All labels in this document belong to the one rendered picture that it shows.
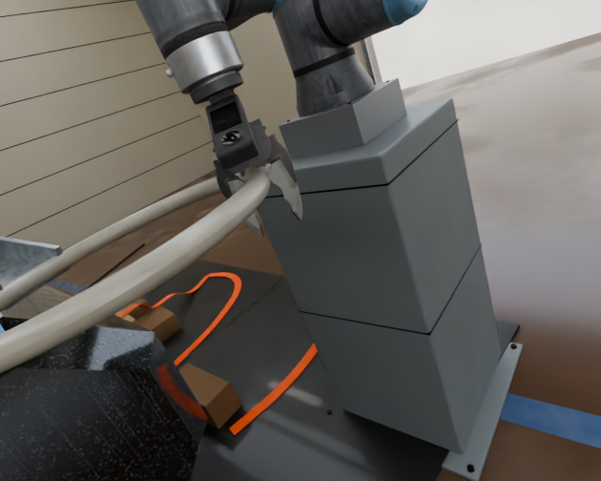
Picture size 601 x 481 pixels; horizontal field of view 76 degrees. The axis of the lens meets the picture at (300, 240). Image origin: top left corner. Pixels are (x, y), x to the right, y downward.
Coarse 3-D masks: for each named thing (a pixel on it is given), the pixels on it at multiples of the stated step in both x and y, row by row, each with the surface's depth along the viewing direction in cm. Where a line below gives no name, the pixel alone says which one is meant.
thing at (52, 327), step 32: (192, 192) 71; (256, 192) 44; (128, 224) 74; (224, 224) 38; (64, 256) 69; (160, 256) 34; (192, 256) 36; (32, 288) 64; (96, 288) 32; (128, 288) 32; (32, 320) 31; (64, 320) 31; (96, 320) 32; (0, 352) 30; (32, 352) 31
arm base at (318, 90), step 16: (352, 48) 85; (320, 64) 83; (336, 64) 83; (352, 64) 84; (304, 80) 86; (320, 80) 84; (336, 80) 83; (352, 80) 84; (368, 80) 86; (304, 96) 87; (320, 96) 84; (336, 96) 83; (352, 96) 84; (304, 112) 88; (320, 112) 86
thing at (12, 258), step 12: (0, 240) 73; (12, 240) 72; (24, 240) 71; (0, 252) 75; (12, 252) 73; (24, 252) 72; (36, 252) 70; (48, 252) 69; (60, 252) 68; (0, 264) 73; (12, 264) 73; (24, 264) 72; (36, 264) 72; (0, 276) 69; (12, 276) 69; (0, 288) 60; (36, 288) 65
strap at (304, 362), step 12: (216, 276) 265; (228, 276) 257; (216, 324) 206; (204, 336) 199; (192, 348) 193; (312, 348) 160; (180, 360) 187; (300, 360) 156; (300, 372) 150; (288, 384) 146; (276, 396) 143; (252, 408) 142; (264, 408) 139; (240, 420) 138; (252, 420) 137
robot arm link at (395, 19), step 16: (320, 0) 74; (336, 0) 71; (352, 0) 69; (368, 0) 68; (384, 0) 66; (400, 0) 66; (416, 0) 68; (336, 16) 73; (352, 16) 72; (368, 16) 70; (384, 16) 69; (400, 16) 69; (336, 32) 77; (352, 32) 75; (368, 32) 75
